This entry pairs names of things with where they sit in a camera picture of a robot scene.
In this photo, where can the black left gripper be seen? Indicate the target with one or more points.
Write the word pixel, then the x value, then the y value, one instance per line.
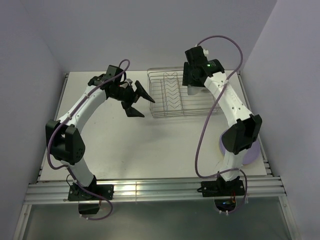
pixel 130 111

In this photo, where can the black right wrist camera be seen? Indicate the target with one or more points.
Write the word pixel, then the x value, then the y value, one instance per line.
pixel 196 55

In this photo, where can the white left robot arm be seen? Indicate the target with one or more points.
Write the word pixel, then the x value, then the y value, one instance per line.
pixel 63 136

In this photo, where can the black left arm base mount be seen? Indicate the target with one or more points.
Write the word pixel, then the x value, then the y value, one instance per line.
pixel 98 192

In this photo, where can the aluminium table edge rail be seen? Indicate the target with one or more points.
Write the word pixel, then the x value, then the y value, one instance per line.
pixel 152 190

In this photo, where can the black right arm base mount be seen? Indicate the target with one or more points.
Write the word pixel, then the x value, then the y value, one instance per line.
pixel 222 188

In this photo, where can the metal wire dish rack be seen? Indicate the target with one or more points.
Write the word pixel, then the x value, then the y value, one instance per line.
pixel 165 86

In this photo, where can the white ceramic bowl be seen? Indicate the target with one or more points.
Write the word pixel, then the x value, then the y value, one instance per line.
pixel 194 90

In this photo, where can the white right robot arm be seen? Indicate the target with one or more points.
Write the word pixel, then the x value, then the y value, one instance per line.
pixel 243 125

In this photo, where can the purple plastic plate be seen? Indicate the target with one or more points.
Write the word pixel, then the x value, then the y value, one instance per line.
pixel 251 155

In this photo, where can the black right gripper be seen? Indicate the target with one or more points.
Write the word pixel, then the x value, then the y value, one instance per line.
pixel 186 78

